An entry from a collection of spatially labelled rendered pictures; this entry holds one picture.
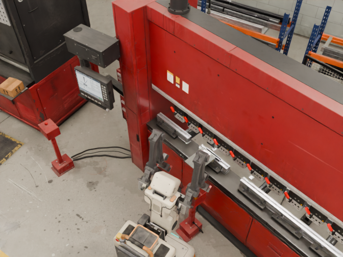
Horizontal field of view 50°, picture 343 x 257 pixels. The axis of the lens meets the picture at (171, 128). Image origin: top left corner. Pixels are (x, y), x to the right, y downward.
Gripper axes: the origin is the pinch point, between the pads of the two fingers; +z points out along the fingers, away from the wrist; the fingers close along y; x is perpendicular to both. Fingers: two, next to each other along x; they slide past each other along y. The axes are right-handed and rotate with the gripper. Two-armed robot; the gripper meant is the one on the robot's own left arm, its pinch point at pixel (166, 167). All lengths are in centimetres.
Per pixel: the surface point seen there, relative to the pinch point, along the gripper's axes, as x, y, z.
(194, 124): -50, -6, -5
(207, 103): -64, -20, -41
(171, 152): -21, 18, 42
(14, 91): 2, 208, -9
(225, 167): -29, -49, 18
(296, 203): -22, -122, -18
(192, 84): -73, 0, -47
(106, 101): -30, 83, -24
